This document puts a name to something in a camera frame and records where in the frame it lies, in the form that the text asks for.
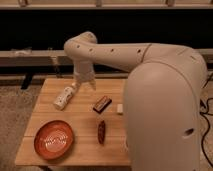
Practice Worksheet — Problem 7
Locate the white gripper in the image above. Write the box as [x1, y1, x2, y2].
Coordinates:
[73, 61, 96, 92]

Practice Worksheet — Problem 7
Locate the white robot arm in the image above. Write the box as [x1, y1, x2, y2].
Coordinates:
[64, 32, 207, 171]

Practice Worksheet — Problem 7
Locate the dark brown snack bar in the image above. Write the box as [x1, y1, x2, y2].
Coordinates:
[93, 96, 112, 114]

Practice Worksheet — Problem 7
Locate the white lying bottle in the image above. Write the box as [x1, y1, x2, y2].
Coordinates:
[53, 86, 76, 110]

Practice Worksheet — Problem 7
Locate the wooden table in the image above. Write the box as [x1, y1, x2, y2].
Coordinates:
[15, 78, 130, 166]

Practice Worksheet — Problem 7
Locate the white sponge block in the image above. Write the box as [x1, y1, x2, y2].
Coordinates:
[117, 104, 123, 115]

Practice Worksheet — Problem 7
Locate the dark red sausage stick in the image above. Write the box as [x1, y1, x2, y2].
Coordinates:
[98, 120, 106, 144]

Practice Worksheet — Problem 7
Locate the orange round bowl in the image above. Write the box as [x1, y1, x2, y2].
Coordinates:
[34, 120, 74, 160]

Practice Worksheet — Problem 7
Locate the long grey bench rail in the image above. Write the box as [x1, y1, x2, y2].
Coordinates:
[0, 48, 213, 69]

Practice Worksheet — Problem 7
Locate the black cable on floor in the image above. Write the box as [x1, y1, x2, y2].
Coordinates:
[199, 71, 213, 169]

